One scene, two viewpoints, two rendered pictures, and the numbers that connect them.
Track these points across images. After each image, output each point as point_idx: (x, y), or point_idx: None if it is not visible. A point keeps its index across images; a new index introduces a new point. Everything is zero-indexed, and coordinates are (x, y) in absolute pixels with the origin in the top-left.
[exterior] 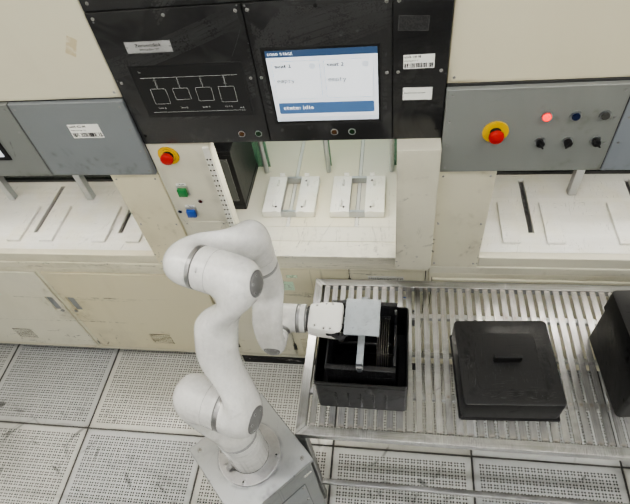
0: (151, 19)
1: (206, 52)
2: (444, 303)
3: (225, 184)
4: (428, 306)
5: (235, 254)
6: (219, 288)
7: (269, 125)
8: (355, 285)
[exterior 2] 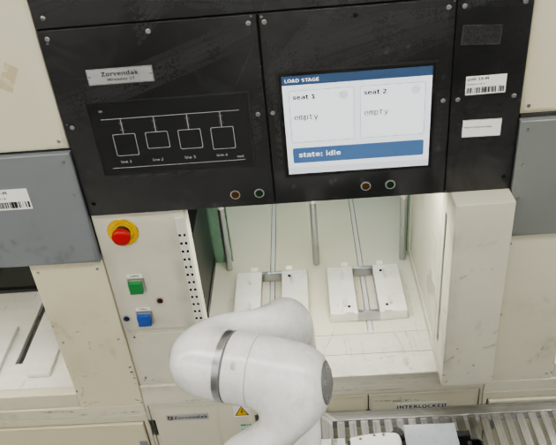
0: (131, 37)
1: (200, 80)
2: (516, 434)
3: (198, 274)
4: (494, 441)
5: (289, 339)
6: (274, 391)
7: (275, 180)
8: (380, 418)
